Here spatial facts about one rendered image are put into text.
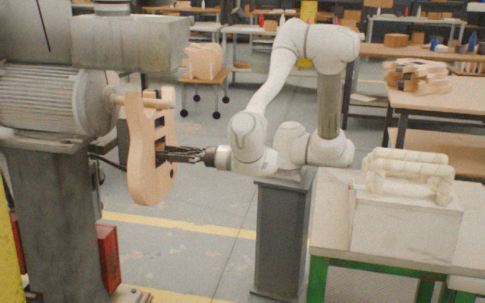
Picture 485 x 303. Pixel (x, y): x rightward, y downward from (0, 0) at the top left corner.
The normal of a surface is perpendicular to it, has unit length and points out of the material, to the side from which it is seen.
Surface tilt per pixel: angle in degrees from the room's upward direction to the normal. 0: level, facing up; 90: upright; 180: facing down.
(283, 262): 90
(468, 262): 0
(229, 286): 0
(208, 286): 0
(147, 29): 90
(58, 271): 90
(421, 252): 90
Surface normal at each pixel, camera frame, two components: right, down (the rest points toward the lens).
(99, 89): 0.95, 0.04
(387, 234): -0.22, 0.35
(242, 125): -0.15, -0.38
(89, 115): 0.76, 0.32
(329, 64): -0.25, 0.77
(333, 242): 0.03, -0.93
